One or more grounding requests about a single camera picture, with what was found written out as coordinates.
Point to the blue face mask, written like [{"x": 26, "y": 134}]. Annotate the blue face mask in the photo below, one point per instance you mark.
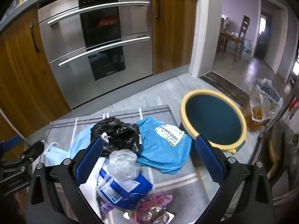
[{"x": 54, "y": 153}]

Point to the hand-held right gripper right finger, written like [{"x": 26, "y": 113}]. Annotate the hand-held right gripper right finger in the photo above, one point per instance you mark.
[{"x": 209, "y": 158}]

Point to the clear plastic bag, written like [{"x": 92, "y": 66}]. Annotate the clear plastic bag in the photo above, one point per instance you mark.
[{"x": 123, "y": 165}]

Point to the blue plastic packet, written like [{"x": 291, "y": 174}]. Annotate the blue plastic packet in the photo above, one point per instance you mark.
[{"x": 130, "y": 189}]

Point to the large wooden cabinet door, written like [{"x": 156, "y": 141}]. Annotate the large wooden cabinet door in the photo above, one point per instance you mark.
[{"x": 18, "y": 79}]

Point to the blue bucket with yellow rim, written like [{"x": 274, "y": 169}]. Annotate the blue bucket with yellow rim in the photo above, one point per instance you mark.
[{"x": 212, "y": 119}]

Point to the clear bag of groceries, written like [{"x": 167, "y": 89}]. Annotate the clear bag of groceries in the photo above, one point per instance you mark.
[{"x": 264, "y": 98}]

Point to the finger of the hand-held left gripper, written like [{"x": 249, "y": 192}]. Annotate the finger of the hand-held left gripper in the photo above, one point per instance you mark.
[
  {"x": 11, "y": 142},
  {"x": 35, "y": 148}
]

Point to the stainless steel built-in oven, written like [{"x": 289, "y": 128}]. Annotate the stainless steel built-in oven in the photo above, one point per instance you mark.
[{"x": 135, "y": 58}]

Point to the light blue plastic bag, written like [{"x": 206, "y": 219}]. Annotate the light blue plastic bag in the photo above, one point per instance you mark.
[{"x": 79, "y": 141}]

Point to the clear water jug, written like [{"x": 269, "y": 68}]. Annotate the clear water jug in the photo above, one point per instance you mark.
[{"x": 248, "y": 46}]

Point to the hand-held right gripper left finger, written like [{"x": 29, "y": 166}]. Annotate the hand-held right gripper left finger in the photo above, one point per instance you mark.
[{"x": 90, "y": 158}]

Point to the grey plaid floor mat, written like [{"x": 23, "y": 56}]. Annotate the grey plaid floor mat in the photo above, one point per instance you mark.
[{"x": 177, "y": 191}]

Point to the narrow wooden cabinet door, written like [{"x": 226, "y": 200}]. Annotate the narrow wooden cabinet door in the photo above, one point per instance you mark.
[{"x": 175, "y": 35}]

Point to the pink snack wrapper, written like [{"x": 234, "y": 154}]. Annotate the pink snack wrapper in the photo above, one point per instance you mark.
[{"x": 155, "y": 199}]

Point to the wooden dining chair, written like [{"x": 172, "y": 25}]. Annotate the wooden dining chair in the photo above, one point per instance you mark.
[{"x": 245, "y": 26}]

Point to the blue mailing bag white label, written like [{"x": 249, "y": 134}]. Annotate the blue mailing bag white label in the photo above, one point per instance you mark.
[{"x": 158, "y": 151}]

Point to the black plastic bag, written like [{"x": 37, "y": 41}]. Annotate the black plastic bag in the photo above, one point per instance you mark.
[{"x": 116, "y": 130}]

